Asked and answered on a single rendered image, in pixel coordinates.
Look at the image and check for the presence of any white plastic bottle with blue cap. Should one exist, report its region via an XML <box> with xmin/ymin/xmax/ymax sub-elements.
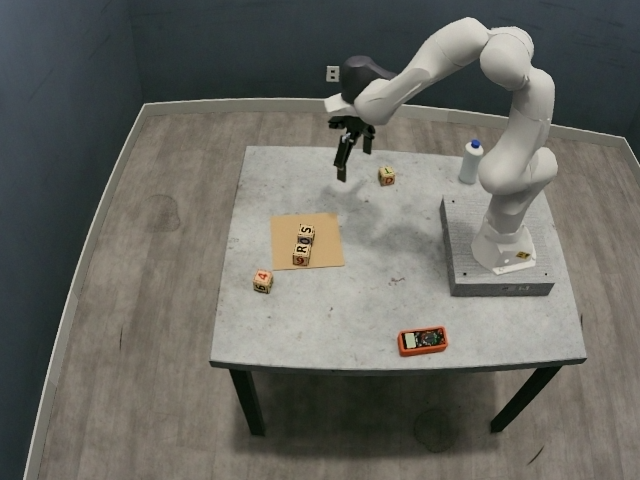
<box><xmin>459</xmin><ymin>140</ymin><xmax>483</xmax><ymax>184</ymax></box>

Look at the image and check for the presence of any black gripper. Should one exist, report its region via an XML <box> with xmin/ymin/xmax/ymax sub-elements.
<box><xmin>333</xmin><ymin>115</ymin><xmax>376</xmax><ymax>183</ymax></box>

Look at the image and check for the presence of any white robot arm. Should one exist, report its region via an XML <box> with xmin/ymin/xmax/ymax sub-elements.
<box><xmin>325</xmin><ymin>17</ymin><xmax>558</xmax><ymax>276</ymax></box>

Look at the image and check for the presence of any tan square mat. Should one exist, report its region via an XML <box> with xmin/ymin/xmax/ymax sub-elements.
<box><xmin>270</xmin><ymin>213</ymin><xmax>344</xmax><ymax>271</ymax></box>

